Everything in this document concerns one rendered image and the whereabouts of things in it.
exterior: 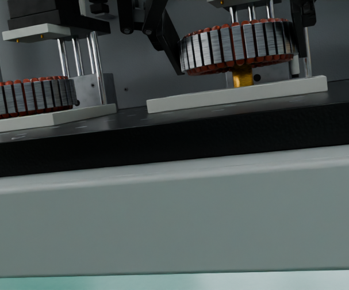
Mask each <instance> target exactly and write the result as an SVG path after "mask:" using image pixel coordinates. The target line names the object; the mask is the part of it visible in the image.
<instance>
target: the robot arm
mask: <svg viewBox="0 0 349 290"><path fill-rule="evenodd" d="M316 1H317V0H290V11H291V16H292V22H293V28H294V34H295V37H296V43H297V49H298V52H299V54H298V55H299V58H306V57H308V56H307V50H306V38H305V27H309V26H314V25H315V23H316V12H315V2H316ZM167 2H168V0H146V2H144V4H143V10H142V9H135V0H117V7H118V16H119V23H120V31H121V32H122V33H123V34H126V35H129V34H132V33H133V31H134V30H140V31H142V32H143V33H144V34H145V35H147V36H148V38H149V40H150V42H151V44H152V45H153V47H154V49H156V50H157V51H165V53H166V55H167V57H168V59H169V61H170V63H171V64H172V66H173V68H174V70H175V72H176V74H177V75H185V72H182V71H181V63H180V58H179V51H178V41H180V38H179V36H178V34H177V32H176V30H175V28H174V25H173V23H172V21H171V19H170V17H169V15H168V12H167V10H166V8H165V7H166V5H167Z"/></svg>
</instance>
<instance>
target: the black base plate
mask: <svg viewBox="0 0 349 290"><path fill-rule="evenodd" d="M327 87H328V91H324V92H319V93H310V94H302V95H296V96H287V97H278V98H269V99H264V100H255V101H246V102H238V103H232V104H224V105H215V106H206V107H200V108H191V109H182V110H174V111H168V112H160V113H151V114H149V113H148V109H147V106H142V107H137V108H129V109H120V110H118V111H117V113H114V114H110V115H105V116H99V117H94V118H90V119H85V120H80V121H75V122H71V123H65V124H60V125H55V126H50V127H41V128H32V129H23V130H18V131H9V132H0V177H8V176H15V175H27V174H39V173H51V172H58V171H70V170H82V169H93V168H100V167H112V166H124V165H136V164H143V163H155V162H167V161H178V160H185V159H197V158H209V157H221V156H228V155H240V154H252V153H259V152H270V151H282V150H294V149H301V148H313V147H325V146H337V145H344V144H349V80H343V81H335V82H327Z"/></svg>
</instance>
